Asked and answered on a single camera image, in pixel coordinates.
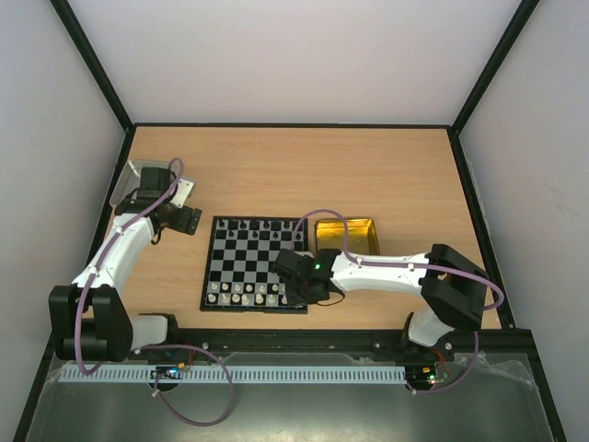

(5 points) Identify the gold metal tin box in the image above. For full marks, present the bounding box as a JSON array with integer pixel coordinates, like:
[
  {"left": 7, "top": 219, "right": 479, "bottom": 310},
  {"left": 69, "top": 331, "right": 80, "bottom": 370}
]
[{"left": 315, "top": 217, "right": 380, "bottom": 255}]

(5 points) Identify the silver metal tin lid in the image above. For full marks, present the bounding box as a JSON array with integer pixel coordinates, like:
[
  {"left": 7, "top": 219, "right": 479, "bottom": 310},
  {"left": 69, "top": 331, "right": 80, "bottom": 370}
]
[{"left": 110, "top": 160, "right": 179, "bottom": 208}]

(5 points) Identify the black silver chess board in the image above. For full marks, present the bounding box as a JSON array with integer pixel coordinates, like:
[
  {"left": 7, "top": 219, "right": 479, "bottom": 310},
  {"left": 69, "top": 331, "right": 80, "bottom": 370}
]
[{"left": 200, "top": 215, "right": 308, "bottom": 314}]

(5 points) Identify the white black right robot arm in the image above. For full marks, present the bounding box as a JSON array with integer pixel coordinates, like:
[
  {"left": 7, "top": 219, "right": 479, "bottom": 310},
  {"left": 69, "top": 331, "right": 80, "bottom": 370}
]
[{"left": 271, "top": 244, "right": 488, "bottom": 361}]

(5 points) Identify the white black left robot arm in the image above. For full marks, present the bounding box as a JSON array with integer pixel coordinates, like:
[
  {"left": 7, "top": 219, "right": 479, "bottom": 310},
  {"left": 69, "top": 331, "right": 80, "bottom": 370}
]
[{"left": 49, "top": 157, "right": 202, "bottom": 376}]

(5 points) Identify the right controller circuit board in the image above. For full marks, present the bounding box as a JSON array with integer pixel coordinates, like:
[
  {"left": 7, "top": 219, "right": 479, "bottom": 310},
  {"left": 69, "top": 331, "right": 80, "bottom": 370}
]
[{"left": 405, "top": 366, "right": 449, "bottom": 390}]

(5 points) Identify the controller circuit board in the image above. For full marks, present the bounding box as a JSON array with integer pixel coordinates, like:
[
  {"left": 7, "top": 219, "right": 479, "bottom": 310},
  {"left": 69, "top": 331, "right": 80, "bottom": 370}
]
[
  {"left": 149, "top": 363, "right": 191, "bottom": 380},
  {"left": 405, "top": 366, "right": 449, "bottom": 390}
]

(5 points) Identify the left controller circuit board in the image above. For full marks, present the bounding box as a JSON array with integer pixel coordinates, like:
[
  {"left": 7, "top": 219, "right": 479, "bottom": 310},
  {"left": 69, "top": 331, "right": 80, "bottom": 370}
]
[{"left": 149, "top": 363, "right": 191, "bottom": 380}]

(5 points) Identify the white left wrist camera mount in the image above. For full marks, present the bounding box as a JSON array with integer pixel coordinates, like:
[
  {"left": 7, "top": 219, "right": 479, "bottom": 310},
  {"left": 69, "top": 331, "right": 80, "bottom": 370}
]
[{"left": 170, "top": 178, "right": 195, "bottom": 208}]

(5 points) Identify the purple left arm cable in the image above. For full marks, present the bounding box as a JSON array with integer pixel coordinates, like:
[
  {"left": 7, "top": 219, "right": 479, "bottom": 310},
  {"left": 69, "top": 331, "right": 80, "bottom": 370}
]
[{"left": 73, "top": 157, "right": 237, "bottom": 424}]

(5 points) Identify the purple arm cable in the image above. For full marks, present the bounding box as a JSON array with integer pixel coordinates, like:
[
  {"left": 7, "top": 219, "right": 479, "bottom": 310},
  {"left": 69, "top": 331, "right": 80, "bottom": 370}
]
[
  {"left": 73, "top": 157, "right": 237, "bottom": 424},
  {"left": 292, "top": 209, "right": 506, "bottom": 395}
]

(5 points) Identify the white slotted cable duct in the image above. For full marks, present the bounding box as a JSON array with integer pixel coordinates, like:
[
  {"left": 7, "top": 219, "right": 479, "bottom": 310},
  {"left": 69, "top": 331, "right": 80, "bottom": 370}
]
[{"left": 58, "top": 365, "right": 405, "bottom": 385}]

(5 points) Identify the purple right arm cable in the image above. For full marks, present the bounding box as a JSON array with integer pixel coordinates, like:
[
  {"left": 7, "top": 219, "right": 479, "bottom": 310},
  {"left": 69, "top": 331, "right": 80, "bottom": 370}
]
[{"left": 292, "top": 209, "right": 506, "bottom": 395}]

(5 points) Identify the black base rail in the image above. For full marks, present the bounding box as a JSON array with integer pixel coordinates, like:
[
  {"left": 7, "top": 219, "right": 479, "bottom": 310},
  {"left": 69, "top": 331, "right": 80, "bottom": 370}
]
[{"left": 126, "top": 327, "right": 533, "bottom": 363}]

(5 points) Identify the black enclosure frame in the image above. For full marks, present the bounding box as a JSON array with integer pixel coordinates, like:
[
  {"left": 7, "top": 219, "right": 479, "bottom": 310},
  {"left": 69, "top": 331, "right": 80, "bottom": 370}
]
[{"left": 13, "top": 1, "right": 566, "bottom": 441}]

